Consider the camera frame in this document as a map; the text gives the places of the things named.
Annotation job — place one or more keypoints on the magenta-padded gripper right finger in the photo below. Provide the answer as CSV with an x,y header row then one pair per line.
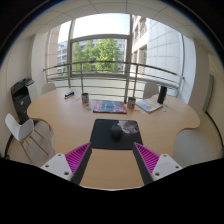
x,y
165,166

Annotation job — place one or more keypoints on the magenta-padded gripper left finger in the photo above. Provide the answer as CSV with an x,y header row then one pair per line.
x,y
58,165

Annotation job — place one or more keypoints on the black computer mouse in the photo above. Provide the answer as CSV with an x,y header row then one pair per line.
x,y
116,131

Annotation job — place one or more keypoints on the black cat-print mouse pad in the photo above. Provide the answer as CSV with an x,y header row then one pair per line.
x,y
101,136

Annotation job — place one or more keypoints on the white chair with wooden legs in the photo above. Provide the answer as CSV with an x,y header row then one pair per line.
x,y
20,130

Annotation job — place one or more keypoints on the light blue picture book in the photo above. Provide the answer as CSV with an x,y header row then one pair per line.
x,y
149,105

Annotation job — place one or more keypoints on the dark blue stapler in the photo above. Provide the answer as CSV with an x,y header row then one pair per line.
x,y
69,94

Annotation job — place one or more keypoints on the black cylindrical bottle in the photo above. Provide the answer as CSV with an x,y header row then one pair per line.
x,y
162,94

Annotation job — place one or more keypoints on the white and red plant pot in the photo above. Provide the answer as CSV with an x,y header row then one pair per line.
x,y
131,102

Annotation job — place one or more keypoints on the blue and white mug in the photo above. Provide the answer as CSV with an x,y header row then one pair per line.
x,y
85,97

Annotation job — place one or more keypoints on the black office printer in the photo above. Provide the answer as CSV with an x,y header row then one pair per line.
x,y
21,100

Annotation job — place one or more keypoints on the red and blue magazine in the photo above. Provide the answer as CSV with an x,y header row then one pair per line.
x,y
110,106

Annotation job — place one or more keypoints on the metal balcony railing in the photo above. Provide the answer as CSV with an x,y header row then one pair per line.
x,y
110,66

